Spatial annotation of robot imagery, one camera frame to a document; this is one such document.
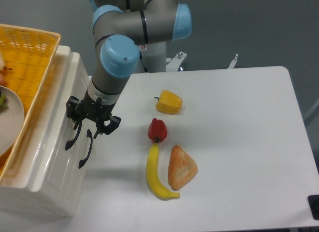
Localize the yellow bell pepper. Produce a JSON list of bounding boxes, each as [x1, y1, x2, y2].
[[155, 90, 182, 115]]

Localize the black drawer handle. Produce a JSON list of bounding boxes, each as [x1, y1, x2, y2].
[[65, 121, 82, 151], [78, 129, 93, 169]]

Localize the red bell pepper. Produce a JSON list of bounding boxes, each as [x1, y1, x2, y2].
[[148, 118, 167, 143]]

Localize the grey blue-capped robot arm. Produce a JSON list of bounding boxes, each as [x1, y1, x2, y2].
[[66, 0, 192, 138]]

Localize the black lower drawer handle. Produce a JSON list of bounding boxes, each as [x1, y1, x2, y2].
[[78, 129, 93, 169]]

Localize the pale pear in basket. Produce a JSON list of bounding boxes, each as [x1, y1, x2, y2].
[[0, 52, 12, 71]]

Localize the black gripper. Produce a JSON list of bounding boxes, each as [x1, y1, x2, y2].
[[66, 92, 121, 139]]

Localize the black top drawer handle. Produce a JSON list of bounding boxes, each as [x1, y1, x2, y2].
[[65, 121, 82, 151]]

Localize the triangular bread pastry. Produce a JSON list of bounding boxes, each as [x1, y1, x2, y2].
[[168, 145, 198, 191]]

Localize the yellow banana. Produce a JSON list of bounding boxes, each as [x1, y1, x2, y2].
[[146, 143, 180, 201]]

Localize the white metal base frame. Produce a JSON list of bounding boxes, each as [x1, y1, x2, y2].
[[166, 51, 239, 72]]

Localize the white plate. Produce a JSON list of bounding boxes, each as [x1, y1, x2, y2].
[[0, 86, 24, 156]]

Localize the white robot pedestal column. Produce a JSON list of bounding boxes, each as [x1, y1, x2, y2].
[[135, 42, 166, 73]]

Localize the red fruit in basket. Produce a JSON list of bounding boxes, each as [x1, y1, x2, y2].
[[0, 73, 6, 86]]

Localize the green grapes on plate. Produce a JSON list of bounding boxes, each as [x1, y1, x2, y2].
[[0, 91, 8, 110]]

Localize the yellow wicker basket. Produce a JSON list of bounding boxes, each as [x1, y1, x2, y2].
[[0, 24, 61, 179]]

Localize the white drawer cabinet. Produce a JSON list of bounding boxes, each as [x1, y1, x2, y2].
[[0, 45, 83, 216]]

